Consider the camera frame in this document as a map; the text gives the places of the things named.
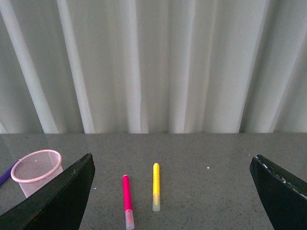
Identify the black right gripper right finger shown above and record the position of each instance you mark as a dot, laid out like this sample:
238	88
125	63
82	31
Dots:
283	195

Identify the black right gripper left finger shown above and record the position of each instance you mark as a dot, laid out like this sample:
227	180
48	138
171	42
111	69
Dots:
58	205

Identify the purple pen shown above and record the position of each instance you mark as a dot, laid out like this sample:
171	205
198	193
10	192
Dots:
6	175

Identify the pink pen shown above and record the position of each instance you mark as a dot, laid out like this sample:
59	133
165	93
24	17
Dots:
129	219

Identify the pink mesh pen cup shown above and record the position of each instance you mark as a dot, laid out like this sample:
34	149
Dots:
36	169

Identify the yellow pen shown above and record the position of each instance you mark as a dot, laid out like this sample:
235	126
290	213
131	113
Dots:
156	187

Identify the white pleated curtain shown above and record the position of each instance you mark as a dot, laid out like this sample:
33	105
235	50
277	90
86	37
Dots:
153	66

